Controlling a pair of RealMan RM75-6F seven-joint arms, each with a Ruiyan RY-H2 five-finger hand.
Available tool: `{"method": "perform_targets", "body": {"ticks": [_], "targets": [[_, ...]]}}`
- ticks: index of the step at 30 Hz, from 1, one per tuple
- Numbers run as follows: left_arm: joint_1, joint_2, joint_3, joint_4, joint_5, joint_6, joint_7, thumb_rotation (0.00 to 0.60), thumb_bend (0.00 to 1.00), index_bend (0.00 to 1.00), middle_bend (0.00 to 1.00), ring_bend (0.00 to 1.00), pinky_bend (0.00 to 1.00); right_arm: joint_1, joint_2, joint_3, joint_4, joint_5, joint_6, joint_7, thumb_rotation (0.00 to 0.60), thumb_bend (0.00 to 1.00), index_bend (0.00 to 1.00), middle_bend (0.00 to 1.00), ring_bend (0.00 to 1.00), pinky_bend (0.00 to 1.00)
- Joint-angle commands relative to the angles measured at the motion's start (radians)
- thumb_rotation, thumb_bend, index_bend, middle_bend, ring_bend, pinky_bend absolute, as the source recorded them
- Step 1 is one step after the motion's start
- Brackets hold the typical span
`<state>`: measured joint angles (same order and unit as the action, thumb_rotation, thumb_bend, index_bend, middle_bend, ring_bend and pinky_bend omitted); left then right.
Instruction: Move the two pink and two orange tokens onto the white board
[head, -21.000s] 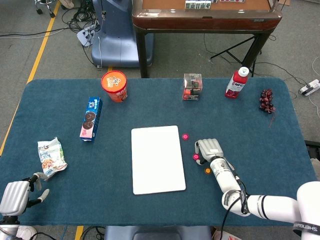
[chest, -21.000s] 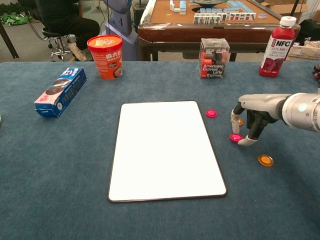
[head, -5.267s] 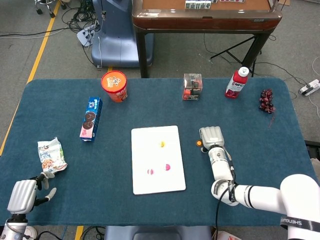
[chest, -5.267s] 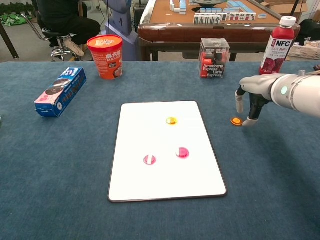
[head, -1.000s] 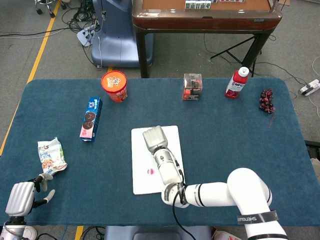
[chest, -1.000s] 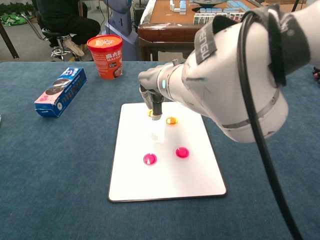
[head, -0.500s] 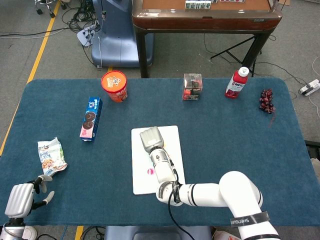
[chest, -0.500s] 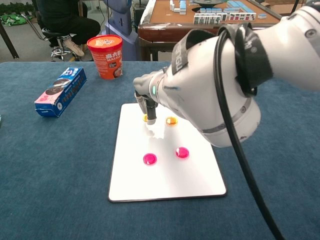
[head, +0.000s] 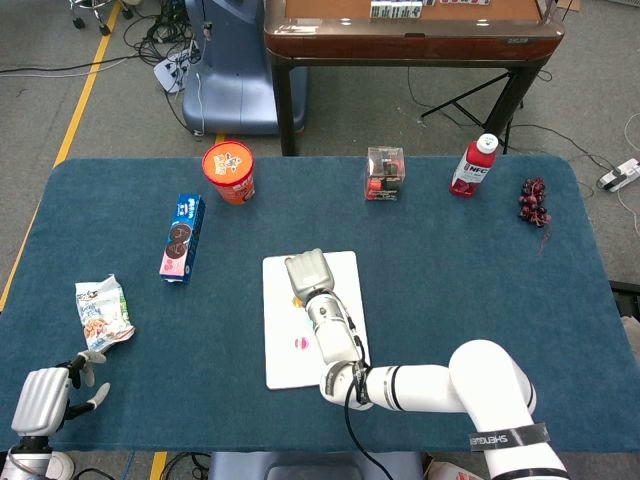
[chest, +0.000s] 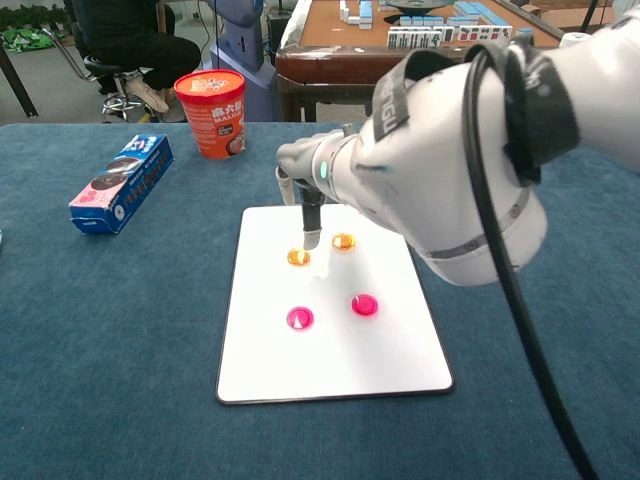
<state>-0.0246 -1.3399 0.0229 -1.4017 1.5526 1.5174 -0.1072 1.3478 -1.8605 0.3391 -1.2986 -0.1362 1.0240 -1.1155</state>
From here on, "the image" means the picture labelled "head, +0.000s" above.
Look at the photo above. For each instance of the dark purple grape bunch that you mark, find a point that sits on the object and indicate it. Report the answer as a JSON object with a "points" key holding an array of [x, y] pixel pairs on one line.
{"points": [[534, 202]]}

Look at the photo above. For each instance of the pink disc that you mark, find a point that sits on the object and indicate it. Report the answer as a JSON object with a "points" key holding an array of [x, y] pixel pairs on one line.
{"points": [[302, 343]]}

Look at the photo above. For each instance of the brown mahjong table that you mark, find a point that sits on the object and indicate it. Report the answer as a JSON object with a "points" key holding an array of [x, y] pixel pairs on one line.
{"points": [[400, 45]]}

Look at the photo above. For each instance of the black equipment frame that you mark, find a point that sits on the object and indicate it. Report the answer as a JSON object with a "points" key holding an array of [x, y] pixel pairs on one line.
{"points": [[627, 300]]}

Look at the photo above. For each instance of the blue cookie box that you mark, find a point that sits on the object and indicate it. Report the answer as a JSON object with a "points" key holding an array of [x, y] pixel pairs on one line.
{"points": [[182, 240]]}

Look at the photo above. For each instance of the blue grey machine base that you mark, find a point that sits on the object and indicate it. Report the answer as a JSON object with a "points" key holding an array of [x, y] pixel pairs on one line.
{"points": [[235, 75]]}

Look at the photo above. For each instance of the orange instant noodle cup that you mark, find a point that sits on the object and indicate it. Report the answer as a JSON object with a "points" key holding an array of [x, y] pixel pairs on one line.
{"points": [[230, 172]]}

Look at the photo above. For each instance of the green print mahjong tile row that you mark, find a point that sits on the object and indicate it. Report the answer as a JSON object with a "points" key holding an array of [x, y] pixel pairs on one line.
{"points": [[395, 10]]}

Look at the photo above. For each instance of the white snack bag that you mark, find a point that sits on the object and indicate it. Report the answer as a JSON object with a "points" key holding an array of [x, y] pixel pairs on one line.
{"points": [[102, 315]]}

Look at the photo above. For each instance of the white power strip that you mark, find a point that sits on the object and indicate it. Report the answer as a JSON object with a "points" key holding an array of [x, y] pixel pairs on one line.
{"points": [[620, 175], [167, 72]]}

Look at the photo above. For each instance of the black tripod stand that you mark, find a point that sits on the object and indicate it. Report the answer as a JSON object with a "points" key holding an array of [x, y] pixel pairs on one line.
{"points": [[452, 101]]}

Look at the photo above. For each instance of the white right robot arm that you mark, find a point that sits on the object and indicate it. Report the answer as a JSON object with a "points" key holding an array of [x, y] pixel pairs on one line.
{"points": [[425, 390]]}

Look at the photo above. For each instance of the chrome swivel stool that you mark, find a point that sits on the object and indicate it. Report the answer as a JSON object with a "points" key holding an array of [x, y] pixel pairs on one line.
{"points": [[103, 27]]}

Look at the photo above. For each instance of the red juice bottle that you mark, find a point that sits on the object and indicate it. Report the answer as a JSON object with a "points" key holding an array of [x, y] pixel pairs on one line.
{"points": [[472, 170]]}

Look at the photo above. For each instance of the clear coffee capsule box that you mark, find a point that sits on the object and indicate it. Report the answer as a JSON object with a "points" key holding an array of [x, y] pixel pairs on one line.
{"points": [[385, 175]]}

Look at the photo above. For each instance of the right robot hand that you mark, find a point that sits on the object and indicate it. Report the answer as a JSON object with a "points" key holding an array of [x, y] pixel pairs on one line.
{"points": [[310, 272]]}

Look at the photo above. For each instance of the blue grey robot torso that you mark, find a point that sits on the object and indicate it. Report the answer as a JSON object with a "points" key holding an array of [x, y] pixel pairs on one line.
{"points": [[300, 467]]}

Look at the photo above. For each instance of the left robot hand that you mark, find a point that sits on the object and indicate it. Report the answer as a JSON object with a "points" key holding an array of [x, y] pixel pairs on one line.
{"points": [[40, 400]]}

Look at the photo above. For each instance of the white magnetic board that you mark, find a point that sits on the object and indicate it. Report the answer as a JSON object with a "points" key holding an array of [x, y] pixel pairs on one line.
{"points": [[285, 365]]}

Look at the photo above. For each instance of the red print mahjong tile row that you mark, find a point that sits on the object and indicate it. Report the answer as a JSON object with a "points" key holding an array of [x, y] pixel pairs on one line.
{"points": [[457, 2]]}

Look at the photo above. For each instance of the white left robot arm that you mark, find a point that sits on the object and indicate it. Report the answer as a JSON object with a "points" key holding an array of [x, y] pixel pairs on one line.
{"points": [[25, 455]]}

